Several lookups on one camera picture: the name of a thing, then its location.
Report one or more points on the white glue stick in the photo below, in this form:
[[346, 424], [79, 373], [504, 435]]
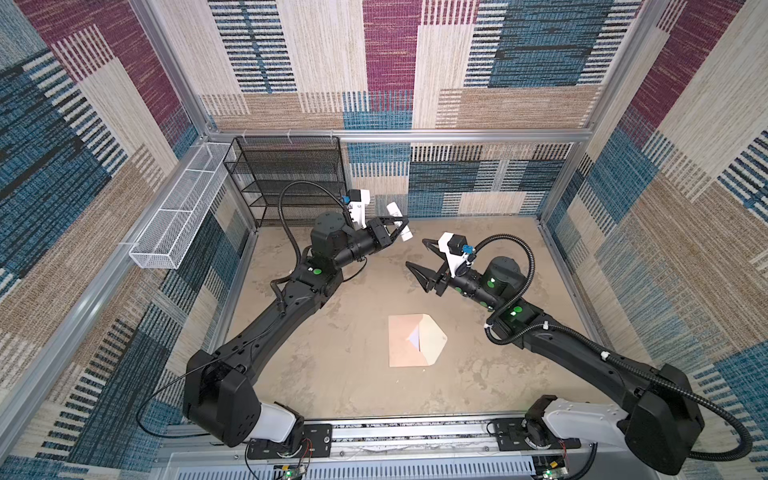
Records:
[[400, 221]]

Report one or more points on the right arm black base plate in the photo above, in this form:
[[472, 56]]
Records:
[[519, 434]]

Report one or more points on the white wire mesh basket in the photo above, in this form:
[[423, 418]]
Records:
[[165, 241]]

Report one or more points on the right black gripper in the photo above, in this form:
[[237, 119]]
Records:
[[429, 279]]

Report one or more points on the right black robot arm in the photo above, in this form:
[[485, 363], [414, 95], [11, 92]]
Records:
[[652, 412]]

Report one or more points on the black wire mesh shelf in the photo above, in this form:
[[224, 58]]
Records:
[[303, 174]]

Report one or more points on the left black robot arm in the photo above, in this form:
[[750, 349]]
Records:
[[218, 394]]

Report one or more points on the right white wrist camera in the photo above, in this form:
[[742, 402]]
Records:
[[459, 255]]

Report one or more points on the pale pink envelope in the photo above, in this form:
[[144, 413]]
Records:
[[432, 341]]

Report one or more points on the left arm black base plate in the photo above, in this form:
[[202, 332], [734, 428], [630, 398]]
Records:
[[307, 440]]

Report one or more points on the aluminium mounting rail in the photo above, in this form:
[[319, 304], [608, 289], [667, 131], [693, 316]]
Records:
[[410, 447]]

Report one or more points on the pink red letter card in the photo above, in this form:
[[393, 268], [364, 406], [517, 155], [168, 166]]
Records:
[[414, 338]]

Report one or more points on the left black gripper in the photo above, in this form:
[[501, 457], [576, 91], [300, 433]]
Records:
[[378, 239]]

